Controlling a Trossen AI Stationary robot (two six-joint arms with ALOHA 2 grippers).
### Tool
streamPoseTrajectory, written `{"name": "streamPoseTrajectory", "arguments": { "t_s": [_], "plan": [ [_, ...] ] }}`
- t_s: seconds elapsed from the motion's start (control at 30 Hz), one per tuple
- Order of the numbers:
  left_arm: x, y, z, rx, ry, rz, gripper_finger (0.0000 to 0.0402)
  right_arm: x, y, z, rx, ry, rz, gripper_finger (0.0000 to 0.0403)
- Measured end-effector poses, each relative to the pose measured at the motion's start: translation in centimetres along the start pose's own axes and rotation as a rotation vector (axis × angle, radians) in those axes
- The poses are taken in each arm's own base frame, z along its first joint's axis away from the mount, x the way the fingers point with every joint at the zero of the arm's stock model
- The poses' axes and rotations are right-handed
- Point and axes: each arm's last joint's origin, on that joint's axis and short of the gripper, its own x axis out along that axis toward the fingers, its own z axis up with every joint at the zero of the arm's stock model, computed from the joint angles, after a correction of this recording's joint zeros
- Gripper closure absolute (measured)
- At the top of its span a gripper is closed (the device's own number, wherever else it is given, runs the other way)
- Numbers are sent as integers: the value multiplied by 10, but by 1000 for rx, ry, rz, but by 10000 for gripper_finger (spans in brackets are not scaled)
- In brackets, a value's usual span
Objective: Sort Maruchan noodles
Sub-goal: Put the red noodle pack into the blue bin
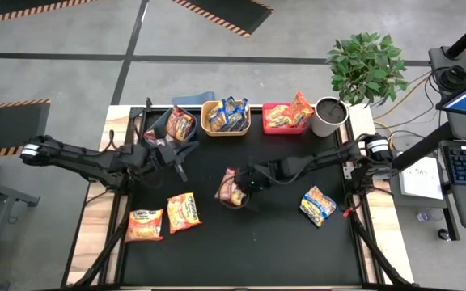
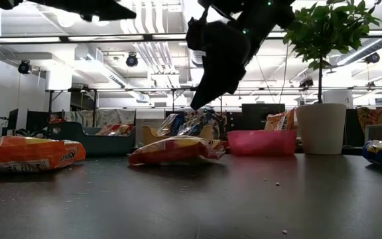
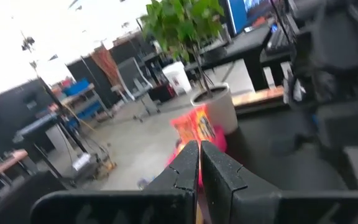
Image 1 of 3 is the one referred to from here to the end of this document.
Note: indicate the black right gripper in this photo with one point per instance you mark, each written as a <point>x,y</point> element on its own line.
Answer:
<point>263,174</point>

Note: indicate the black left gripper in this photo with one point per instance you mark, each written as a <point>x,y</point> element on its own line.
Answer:
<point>160,157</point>

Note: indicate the blue plastic bin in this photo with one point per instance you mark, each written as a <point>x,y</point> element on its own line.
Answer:
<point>158,121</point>

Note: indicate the orange chicken ramen packet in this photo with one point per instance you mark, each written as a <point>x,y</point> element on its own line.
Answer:
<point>144,225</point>
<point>183,213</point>
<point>278,117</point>
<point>302,109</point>

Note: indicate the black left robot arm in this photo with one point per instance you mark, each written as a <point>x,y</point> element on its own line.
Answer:
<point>79,161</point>

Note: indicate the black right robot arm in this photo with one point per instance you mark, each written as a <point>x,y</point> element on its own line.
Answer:
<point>318,159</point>

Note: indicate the yellow plastic bin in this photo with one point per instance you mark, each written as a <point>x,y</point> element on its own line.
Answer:
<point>225,133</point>

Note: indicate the red plastic bin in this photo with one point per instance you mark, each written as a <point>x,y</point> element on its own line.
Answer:
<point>285,131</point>

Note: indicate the black table mat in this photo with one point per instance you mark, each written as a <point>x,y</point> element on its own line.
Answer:
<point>257,258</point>

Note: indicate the grey cylindrical cup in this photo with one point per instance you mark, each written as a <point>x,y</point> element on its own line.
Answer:
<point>320,127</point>

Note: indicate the red clip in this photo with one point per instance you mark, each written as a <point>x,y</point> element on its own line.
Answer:
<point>346,212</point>

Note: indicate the black hazard-striped floor mat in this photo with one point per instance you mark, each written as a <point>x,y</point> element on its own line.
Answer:
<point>10,125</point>
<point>6,6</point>
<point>233,12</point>

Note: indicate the green leafy plant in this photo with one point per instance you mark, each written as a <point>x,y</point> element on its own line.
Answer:
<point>366,68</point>

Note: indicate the white paper sheet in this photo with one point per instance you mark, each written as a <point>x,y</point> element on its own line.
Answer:
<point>421,180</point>

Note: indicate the black slanted stand pole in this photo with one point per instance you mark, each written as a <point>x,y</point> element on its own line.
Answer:
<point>423,146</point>

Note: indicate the black caster wheel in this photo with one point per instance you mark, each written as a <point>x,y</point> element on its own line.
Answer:
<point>443,234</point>

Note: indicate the black rig frame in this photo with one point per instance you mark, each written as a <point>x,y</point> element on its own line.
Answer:
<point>115,262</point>

